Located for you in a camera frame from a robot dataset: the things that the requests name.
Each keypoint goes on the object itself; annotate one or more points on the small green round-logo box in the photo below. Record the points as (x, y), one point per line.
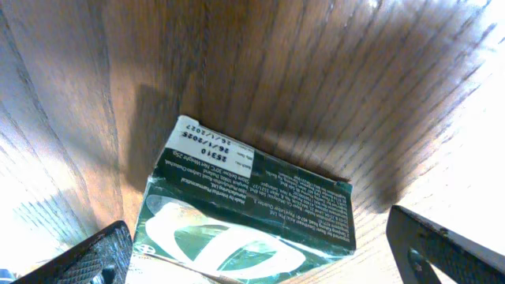
(218, 210)

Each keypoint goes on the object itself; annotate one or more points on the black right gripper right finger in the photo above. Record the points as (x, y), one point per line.
(419, 244)

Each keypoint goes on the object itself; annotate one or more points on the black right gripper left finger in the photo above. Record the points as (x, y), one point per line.
(102, 258)

